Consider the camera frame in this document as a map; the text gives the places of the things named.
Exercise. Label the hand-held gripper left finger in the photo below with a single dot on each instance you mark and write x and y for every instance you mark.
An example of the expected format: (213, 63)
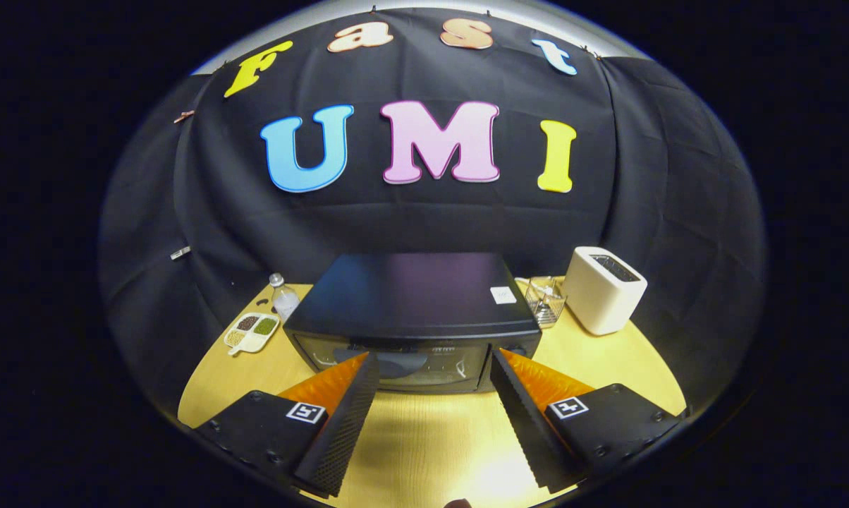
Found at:
(340, 427)

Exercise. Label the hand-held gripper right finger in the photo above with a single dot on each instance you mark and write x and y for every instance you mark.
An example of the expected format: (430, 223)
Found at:
(523, 423)

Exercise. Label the black toaster oven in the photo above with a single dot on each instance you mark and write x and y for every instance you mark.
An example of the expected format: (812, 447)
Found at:
(410, 289)

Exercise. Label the white toaster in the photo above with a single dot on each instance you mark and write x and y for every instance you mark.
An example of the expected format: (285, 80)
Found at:
(604, 291)

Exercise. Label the white divided grain dish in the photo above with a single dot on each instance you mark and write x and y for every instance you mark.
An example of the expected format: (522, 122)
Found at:
(252, 331)

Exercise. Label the small clear bottle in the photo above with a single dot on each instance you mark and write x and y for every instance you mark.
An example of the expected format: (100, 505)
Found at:
(284, 298)

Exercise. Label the black backdrop cloth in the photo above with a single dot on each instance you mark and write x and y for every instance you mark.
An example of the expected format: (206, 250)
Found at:
(410, 219)

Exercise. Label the silver clip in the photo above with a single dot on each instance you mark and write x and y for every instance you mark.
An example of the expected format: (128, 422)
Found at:
(180, 252)

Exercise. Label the copper clip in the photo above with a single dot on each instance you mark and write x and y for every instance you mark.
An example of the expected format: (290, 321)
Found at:
(183, 116)

